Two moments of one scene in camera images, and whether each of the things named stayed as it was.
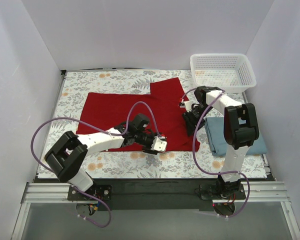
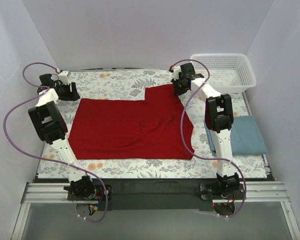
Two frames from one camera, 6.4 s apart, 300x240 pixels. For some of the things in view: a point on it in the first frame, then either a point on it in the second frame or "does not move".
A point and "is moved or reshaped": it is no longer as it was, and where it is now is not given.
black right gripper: x=190 y=120 → x=179 y=88
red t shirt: x=142 y=116 is moved or reshaped
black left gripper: x=151 y=144 → x=68 y=92
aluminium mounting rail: x=256 y=192 does not move
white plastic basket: x=232 y=72 does not move
